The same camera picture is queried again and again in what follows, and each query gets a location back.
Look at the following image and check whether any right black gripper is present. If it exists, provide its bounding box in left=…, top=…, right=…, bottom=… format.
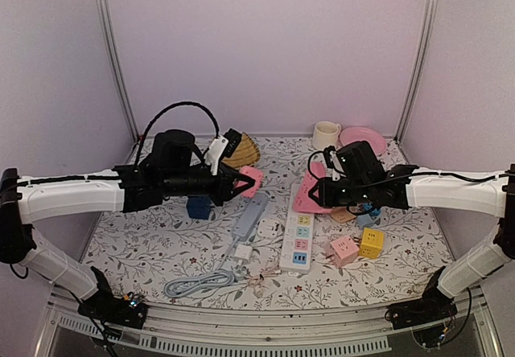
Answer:
left=311, top=176, right=373, bottom=206

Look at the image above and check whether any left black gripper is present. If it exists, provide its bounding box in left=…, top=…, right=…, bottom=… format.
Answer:
left=163, top=162, right=254, bottom=206

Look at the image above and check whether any pink plug adapter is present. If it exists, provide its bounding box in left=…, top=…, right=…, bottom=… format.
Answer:
left=239, top=166, right=264, bottom=198

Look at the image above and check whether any pink triangular power strip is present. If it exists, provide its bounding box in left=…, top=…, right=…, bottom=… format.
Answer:
left=292, top=162, right=332, bottom=214

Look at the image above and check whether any grey-blue small power strip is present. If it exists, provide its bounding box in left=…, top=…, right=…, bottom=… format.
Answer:
left=231, top=193, right=269, bottom=242

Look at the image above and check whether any beige cube socket adapter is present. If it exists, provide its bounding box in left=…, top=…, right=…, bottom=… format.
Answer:
left=330, top=207, right=356, bottom=224

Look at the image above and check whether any dark blue cube adapter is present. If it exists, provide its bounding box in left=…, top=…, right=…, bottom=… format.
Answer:
left=186, top=196, right=212, bottom=220

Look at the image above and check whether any bright blue plug adapter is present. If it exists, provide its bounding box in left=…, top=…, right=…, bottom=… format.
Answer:
left=362, top=203, right=381, bottom=218

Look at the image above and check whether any light blue plug adapter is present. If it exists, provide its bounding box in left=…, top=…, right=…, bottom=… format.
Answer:
left=356, top=214, right=375, bottom=229

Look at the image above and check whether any white power strip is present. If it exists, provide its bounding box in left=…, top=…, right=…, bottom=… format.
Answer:
left=279, top=207, right=315, bottom=274

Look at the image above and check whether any pink cube socket adapter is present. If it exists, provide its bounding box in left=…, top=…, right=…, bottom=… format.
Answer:
left=325, top=235, right=359, bottom=269

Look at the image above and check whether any yellow cube socket adapter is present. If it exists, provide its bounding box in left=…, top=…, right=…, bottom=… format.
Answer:
left=358, top=228, right=385, bottom=259

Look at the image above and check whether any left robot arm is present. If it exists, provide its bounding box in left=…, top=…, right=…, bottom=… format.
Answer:
left=1, top=164, right=257, bottom=320

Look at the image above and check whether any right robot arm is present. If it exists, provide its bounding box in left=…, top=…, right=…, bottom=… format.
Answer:
left=308, top=165, right=514, bottom=322

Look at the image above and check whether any woven bamboo tray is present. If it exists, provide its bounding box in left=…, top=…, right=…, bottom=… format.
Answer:
left=222, top=133, right=261, bottom=170

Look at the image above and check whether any cream ceramic mug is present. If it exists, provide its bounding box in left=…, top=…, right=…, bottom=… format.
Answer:
left=312, top=121, right=341, bottom=150

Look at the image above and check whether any floral tablecloth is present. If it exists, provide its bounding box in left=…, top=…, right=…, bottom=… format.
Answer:
left=72, top=135, right=455, bottom=312

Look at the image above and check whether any pink plate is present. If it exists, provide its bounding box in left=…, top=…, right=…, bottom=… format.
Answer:
left=339, top=126, right=387, bottom=155

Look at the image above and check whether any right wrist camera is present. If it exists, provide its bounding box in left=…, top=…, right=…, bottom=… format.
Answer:
left=336, top=141, right=386, bottom=183

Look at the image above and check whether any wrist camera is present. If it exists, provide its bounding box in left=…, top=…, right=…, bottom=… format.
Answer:
left=336, top=141, right=386, bottom=183
left=134, top=101, right=242, bottom=176

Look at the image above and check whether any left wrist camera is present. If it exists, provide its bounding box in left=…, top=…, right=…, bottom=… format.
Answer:
left=134, top=101, right=242, bottom=176

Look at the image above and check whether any grey power strip cord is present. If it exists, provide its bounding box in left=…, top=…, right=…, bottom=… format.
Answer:
left=163, top=266, right=249, bottom=304

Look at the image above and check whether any front aluminium rail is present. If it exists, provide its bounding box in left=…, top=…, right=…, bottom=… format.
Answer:
left=34, top=280, right=504, bottom=357

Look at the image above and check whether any right aluminium frame post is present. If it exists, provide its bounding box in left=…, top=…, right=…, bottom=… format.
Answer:
left=394, top=0, right=439, bottom=146

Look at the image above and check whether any aluminium frame post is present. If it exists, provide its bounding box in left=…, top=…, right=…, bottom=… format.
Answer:
left=394, top=0, right=439, bottom=146
left=96, top=0, right=140, bottom=142

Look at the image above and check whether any left aluminium frame post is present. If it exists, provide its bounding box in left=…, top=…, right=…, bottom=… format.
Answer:
left=96, top=0, right=140, bottom=142

